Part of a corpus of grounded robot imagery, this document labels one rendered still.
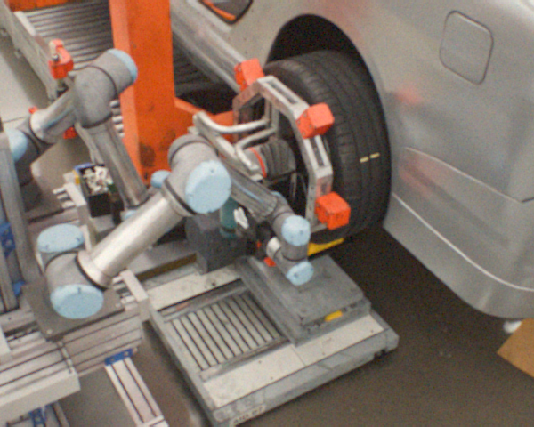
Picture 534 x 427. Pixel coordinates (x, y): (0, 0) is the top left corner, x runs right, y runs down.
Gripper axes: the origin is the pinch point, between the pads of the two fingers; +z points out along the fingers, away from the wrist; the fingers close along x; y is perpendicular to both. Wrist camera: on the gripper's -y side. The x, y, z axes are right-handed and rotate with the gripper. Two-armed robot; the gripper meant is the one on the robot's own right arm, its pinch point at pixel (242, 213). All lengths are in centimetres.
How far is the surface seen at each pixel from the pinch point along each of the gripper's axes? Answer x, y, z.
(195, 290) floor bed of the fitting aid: -2, -75, 43
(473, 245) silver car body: -42, 12, -56
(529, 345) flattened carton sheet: -113, -82, -46
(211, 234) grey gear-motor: -10, -45, 42
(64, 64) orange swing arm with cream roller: 2, -32, 184
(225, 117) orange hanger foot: -34, -15, 75
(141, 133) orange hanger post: 8, -4, 63
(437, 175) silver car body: -42, 25, -38
